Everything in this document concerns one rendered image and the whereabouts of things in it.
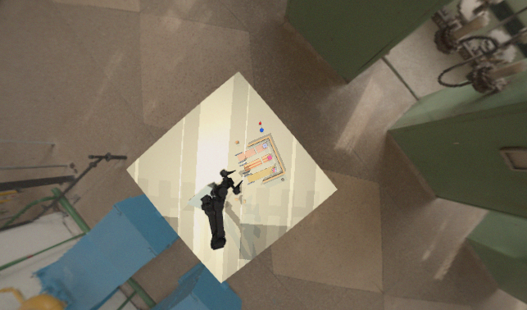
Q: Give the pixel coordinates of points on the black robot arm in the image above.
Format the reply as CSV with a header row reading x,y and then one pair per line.
x,y
216,205

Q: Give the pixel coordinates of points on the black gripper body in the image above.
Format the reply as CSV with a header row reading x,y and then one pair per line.
x,y
235,190

